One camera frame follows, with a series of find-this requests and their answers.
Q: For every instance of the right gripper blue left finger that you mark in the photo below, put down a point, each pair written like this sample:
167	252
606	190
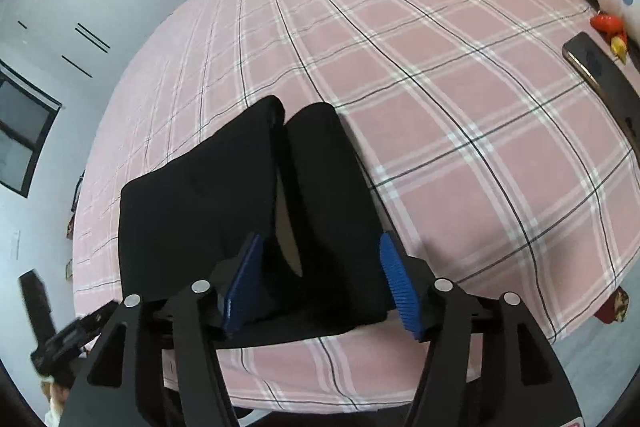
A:
243	300

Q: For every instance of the red toy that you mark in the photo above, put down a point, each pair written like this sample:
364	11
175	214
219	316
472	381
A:
612	28

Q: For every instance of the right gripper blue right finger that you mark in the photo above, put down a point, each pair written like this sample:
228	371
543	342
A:
406	297

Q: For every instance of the left hand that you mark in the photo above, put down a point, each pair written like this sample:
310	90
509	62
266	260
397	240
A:
56	393

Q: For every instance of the pink plaid bed sheet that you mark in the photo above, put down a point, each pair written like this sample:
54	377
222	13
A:
496	162

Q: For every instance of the black pants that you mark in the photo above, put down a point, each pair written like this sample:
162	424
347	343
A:
293	181

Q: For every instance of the black smartphone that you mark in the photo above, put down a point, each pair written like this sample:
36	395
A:
608	81

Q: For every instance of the dark window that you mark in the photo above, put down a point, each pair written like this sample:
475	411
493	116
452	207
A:
27	115

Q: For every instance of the red gift bag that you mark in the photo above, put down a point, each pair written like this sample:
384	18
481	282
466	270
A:
615	307

